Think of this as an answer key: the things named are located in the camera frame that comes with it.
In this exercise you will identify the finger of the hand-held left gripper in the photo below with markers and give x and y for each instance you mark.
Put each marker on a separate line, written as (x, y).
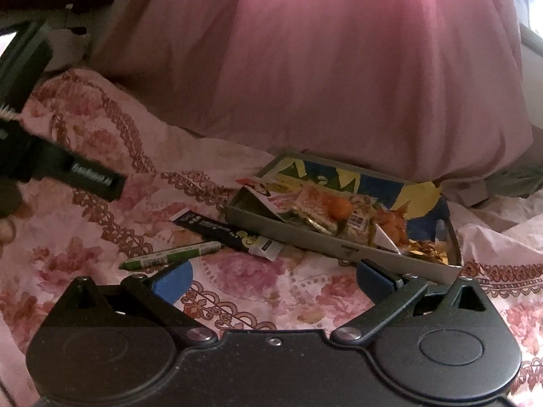
(93, 178)

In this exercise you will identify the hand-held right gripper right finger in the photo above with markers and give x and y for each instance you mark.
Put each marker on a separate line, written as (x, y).
(375, 280)

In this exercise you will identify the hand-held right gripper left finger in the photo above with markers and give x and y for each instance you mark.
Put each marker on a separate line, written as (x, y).
(172, 282)

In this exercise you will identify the green sausage stick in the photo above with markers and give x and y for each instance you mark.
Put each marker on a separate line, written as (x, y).
(169, 255)

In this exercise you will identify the gold snack packet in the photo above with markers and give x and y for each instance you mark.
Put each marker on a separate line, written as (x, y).
(424, 250)

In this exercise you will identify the orange dried fruit packet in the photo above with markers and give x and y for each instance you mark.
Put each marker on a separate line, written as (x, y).
(392, 224)

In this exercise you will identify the clear nut bar packet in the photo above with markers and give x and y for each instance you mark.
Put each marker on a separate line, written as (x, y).
(359, 222)

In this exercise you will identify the black snack packet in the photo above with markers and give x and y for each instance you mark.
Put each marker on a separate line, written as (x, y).
(212, 227)

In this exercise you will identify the orange tangerine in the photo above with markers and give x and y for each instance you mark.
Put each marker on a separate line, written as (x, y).
(340, 208)

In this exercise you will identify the yellow blue printed box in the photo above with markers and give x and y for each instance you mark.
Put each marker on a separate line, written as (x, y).
(305, 237)

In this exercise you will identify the green white snack packet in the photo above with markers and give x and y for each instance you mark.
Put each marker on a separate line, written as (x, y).
(263, 197)

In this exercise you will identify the person's left hand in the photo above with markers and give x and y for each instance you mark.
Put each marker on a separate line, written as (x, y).
(6, 229)

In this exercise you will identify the floral blanket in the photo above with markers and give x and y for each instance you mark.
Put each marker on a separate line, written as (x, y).
(85, 229)

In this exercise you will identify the white cloth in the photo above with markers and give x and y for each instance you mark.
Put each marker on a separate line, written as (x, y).
(70, 51)

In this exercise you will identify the grey cloth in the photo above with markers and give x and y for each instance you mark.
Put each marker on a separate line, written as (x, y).
(509, 182)

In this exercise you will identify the pink pillow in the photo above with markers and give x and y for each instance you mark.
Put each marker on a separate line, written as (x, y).
(339, 72)

